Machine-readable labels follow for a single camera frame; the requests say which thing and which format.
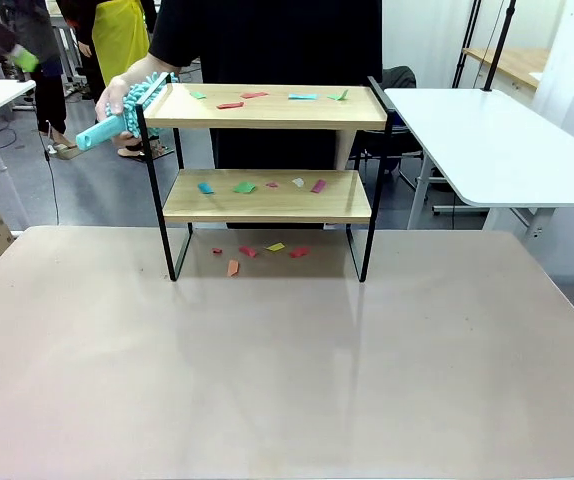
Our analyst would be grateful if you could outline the turquoise chenille duster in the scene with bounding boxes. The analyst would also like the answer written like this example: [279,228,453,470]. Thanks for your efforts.
[75,71,181,152]

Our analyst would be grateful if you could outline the person's left forearm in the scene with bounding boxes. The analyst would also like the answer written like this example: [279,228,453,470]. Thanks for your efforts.
[334,129,359,171]

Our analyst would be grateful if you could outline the person's right forearm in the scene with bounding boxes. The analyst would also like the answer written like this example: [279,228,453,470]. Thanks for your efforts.
[114,52,182,89]

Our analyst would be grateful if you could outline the two-tier wood metal shelf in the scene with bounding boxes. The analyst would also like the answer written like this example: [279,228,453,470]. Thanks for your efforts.
[135,72,397,284]

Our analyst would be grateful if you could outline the person's right hand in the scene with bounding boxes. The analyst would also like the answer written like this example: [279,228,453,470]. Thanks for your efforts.
[95,74,134,131]

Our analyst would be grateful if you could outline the person in dark clothes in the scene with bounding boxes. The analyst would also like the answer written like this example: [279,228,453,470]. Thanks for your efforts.
[0,0,82,151]

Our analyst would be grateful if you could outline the person in yellow apron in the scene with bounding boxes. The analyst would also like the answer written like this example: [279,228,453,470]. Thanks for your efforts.
[56,0,164,159]

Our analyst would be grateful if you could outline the beige floor mat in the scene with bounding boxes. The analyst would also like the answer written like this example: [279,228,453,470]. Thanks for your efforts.
[46,141,82,161]

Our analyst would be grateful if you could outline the wooden top table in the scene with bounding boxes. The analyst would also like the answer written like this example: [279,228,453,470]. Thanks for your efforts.
[461,47,551,92]

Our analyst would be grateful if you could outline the thick black stand pole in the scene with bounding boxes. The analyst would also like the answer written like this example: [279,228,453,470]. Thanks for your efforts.
[483,0,518,93]

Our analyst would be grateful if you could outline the thin black tripod stand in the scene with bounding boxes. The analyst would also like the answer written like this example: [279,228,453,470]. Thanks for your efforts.
[450,0,484,89]

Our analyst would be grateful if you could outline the black chair with jacket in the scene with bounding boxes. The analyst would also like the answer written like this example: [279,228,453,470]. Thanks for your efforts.
[349,65,426,177]

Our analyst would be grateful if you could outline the person in black shirt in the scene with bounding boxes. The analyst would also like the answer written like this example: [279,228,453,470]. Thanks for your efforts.
[147,0,384,231]

